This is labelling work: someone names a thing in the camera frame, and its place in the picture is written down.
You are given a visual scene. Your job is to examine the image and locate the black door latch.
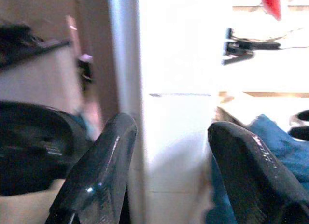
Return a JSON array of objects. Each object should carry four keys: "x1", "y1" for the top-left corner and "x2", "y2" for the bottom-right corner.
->
[{"x1": 76, "y1": 54, "x2": 94, "y2": 84}]

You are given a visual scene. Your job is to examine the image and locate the black wall shelf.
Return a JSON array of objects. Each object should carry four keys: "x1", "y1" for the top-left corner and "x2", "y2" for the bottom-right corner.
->
[{"x1": 0, "y1": 23, "x2": 73, "y2": 69}]

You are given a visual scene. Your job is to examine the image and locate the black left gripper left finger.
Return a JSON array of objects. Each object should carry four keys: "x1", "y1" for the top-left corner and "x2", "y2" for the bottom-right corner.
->
[{"x1": 44, "y1": 112, "x2": 138, "y2": 224}]

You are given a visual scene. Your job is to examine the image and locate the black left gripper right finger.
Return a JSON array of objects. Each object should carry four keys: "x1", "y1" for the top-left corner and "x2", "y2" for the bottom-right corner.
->
[{"x1": 207, "y1": 121, "x2": 309, "y2": 224}]

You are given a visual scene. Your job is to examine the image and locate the blue cloth garment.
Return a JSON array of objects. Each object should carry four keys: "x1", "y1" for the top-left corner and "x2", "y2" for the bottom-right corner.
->
[{"x1": 205, "y1": 114, "x2": 309, "y2": 224}]

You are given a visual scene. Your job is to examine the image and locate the black slipper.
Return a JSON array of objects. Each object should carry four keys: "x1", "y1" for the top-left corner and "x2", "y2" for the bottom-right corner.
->
[{"x1": 287, "y1": 110, "x2": 309, "y2": 142}]

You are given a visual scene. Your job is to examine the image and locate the white washing machine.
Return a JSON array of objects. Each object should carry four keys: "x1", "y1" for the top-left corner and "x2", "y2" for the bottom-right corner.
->
[{"x1": 139, "y1": 0, "x2": 309, "y2": 224}]

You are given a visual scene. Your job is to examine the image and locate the red cloth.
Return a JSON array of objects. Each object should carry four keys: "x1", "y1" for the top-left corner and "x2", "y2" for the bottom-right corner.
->
[{"x1": 262, "y1": 0, "x2": 283, "y2": 21}]

